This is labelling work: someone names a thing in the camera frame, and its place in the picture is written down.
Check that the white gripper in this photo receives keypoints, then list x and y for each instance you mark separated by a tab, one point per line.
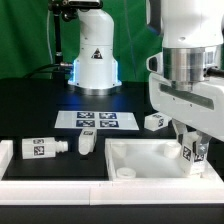
179	88

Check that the white square table top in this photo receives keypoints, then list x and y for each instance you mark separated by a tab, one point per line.
141	160

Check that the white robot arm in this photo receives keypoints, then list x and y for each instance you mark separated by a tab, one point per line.
181	41

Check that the white paper marker sheet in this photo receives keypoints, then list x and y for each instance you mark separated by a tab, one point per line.
98	120

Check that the green backdrop curtain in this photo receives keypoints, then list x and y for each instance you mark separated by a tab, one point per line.
27	37

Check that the white U-shaped obstacle frame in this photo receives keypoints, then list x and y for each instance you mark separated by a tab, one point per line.
204	188

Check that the black camera stand pole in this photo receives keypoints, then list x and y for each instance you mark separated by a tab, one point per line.
66	10

